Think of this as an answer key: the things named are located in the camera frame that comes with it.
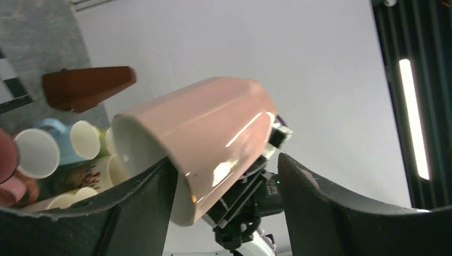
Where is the brown wedge object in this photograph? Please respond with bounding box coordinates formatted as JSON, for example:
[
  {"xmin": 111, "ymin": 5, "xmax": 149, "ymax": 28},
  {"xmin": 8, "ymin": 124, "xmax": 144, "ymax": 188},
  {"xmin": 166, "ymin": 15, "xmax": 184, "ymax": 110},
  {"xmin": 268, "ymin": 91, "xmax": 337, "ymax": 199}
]
[{"xmin": 42, "ymin": 66, "xmax": 136, "ymax": 113}]

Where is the tan tall cup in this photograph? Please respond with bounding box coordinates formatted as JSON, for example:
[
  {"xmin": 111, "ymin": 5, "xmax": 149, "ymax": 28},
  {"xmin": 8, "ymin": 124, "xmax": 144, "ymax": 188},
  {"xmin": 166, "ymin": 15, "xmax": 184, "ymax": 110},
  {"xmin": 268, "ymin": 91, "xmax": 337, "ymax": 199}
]
[{"xmin": 38, "ymin": 154, "xmax": 131, "ymax": 200}]

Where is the pale pink mug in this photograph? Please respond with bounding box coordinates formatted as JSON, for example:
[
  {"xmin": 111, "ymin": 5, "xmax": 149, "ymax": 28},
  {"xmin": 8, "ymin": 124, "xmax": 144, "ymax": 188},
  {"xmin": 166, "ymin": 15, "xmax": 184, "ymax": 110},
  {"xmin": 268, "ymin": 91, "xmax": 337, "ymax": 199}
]
[{"xmin": 111, "ymin": 77, "xmax": 278, "ymax": 226}]

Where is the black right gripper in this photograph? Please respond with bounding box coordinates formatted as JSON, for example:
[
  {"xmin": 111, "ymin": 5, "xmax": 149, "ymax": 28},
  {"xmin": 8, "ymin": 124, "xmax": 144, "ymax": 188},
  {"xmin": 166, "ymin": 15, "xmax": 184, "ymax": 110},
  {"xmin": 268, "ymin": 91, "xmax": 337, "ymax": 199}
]
[{"xmin": 203, "ymin": 156, "xmax": 284, "ymax": 228}]

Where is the light blue mug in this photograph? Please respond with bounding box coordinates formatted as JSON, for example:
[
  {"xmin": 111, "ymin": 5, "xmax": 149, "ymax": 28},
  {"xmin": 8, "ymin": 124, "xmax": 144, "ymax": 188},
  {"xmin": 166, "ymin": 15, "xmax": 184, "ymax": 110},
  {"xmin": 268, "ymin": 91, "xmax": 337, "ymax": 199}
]
[{"xmin": 13, "ymin": 118, "xmax": 79, "ymax": 179}]

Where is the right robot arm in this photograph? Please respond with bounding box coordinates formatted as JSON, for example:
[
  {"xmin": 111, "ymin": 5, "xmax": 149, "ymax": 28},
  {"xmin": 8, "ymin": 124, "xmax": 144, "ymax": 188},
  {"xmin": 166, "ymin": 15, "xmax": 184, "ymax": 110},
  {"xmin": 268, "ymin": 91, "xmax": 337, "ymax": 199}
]
[{"xmin": 202, "ymin": 156, "xmax": 284, "ymax": 255}]

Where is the yellow mug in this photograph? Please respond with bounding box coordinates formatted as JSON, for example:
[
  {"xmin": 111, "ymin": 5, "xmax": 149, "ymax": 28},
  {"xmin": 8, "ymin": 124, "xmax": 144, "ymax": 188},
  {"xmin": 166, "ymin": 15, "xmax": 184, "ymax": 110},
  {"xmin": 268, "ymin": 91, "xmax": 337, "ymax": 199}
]
[{"xmin": 69, "ymin": 121, "xmax": 110, "ymax": 161}]

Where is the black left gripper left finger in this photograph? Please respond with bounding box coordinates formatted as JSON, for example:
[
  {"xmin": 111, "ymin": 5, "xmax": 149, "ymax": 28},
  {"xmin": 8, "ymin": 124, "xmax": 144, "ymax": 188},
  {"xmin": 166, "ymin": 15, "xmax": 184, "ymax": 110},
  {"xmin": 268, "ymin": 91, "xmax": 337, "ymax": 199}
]
[{"xmin": 1, "ymin": 158, "xmax": 177, "ymax": 255}]

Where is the black white chessboard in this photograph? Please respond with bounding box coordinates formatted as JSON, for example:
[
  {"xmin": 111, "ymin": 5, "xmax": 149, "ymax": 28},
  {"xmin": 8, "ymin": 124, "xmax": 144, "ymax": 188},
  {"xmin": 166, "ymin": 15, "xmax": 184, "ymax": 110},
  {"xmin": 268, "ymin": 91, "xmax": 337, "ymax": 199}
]
[{"xmin": 1, "ymin": 50, "xmax": 33, "ymax": 114}]

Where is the salmon pink mug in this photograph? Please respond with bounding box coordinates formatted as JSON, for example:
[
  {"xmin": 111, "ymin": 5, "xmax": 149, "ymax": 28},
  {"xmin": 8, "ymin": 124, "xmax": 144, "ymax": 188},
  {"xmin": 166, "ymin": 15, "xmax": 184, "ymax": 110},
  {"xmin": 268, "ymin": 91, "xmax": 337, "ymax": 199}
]
[{"xmin": 1, "ymin": 172, "xmax": 40, "ymax": 207}]

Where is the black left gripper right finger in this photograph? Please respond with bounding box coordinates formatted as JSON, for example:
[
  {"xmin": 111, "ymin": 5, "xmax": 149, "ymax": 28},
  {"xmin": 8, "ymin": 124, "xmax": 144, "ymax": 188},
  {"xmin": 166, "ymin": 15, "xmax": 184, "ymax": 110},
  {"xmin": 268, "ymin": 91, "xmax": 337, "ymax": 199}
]
[{"xmin": 278, "ymin": 153, "xmax": 451, "ymax": 255}]

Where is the pink floral mug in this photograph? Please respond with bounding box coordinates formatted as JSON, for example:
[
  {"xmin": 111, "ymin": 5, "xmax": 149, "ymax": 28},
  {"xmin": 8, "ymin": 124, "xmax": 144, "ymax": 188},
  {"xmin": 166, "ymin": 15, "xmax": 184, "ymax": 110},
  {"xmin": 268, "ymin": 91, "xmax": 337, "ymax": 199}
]
[{"xmin": 1, "ymin": 129, "xmax": 19, "ymax": 183}]

